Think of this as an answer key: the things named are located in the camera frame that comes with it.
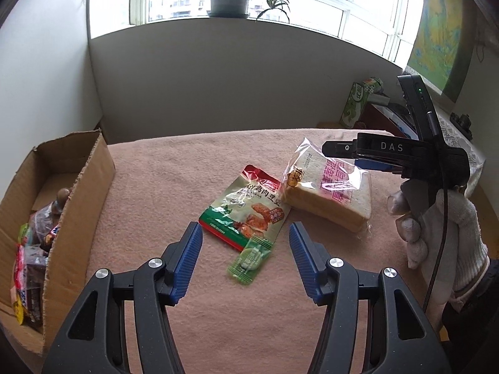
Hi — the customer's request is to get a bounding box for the person's right forearm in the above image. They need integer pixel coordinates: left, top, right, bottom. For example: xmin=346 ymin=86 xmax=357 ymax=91
xmin=440 ymin=257 xmax=499 ymax=359

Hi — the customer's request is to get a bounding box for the wall poster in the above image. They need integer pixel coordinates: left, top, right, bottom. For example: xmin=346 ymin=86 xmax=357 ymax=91
xmin=405 ymin=0 xmax=478 ymax=104

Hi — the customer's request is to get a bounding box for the clear packet dark snack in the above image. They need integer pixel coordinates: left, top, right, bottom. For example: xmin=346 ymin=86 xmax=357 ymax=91
xmin=29 ymin=202 xmax=61 ymax=256

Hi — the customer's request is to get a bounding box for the yellow ball candy gold wrapper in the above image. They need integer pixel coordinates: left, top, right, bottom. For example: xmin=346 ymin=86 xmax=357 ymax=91
xmin=56 ymin=187 xmax=73 ymax=215

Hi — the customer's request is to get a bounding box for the cardboard box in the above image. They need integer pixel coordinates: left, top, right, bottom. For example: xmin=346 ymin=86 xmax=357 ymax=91
xmin=0 ymin=130 xmax=116 ymax=355

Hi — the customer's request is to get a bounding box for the red packet with dark cake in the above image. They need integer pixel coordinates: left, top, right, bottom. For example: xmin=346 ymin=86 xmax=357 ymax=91
xmin=12 ymin=243 xmax=49 ymax=292

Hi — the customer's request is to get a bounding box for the white lace cloth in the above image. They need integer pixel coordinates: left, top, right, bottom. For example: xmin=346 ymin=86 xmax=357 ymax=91
xmin=437 ymin=109 xmax=486 ymax=199

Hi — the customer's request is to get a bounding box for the green snack pouch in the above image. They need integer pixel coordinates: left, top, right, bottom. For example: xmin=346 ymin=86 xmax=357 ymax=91
xmin=199 ymin=165 xmax=291 ymax=251

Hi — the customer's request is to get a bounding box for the window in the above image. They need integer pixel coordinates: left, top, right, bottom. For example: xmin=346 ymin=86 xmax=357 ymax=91
xmin=88 ymin=0 xmax=427 ymax=65

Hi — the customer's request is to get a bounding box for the small black object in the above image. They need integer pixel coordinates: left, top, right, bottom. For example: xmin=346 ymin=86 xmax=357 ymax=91
xmin=450 ymin=113 xmax=474 ymax=141

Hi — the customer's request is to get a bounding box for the green tissue box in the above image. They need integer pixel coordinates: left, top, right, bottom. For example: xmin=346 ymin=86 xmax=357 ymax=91
xmin=341 ymin=77 xmax=385 ymax=127

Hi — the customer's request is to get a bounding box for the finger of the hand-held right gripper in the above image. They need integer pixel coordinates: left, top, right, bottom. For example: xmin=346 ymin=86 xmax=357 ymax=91
xmin=322 ymin=132 xmax=420 ymax=160
xmin=353 ymin=157 xmax=408 ymax=179

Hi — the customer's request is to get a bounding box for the sliced bread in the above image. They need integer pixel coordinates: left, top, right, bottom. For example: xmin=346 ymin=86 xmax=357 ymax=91
xmin=281 ymin=137 xmax=373 ymax=234

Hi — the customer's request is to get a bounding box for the brown chocolate bar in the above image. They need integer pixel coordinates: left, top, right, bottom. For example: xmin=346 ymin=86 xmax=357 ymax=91
xmin=17 ymin=286 xmax=43 ymax=326

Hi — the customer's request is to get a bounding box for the white cabinet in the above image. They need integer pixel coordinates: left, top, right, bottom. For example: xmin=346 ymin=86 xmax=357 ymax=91
xmin=0 ymin=0 xmax=106 ymax=203

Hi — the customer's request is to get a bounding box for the person's right hand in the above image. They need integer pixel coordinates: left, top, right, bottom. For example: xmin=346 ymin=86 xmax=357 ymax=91
xmin=388 ymin=182 xmax=490 ymax=292

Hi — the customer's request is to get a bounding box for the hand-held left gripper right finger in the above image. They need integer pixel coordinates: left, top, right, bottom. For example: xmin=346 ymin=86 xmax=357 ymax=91
xmin=288 ymin=221 xmax=445 ymax=374

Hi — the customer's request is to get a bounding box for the black cable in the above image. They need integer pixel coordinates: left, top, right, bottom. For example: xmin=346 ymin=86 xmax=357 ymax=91
xmin=424 ymin=111 xmax=450 ymax=314

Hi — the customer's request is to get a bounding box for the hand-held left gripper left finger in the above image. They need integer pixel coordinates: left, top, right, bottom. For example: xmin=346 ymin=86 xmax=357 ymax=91
xmin=41 ymin=221 xmax=204 ymax=374

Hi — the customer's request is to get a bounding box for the green candy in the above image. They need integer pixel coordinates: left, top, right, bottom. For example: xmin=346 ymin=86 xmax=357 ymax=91
xmin=227 ymin=237 xmax=274 ymax=287

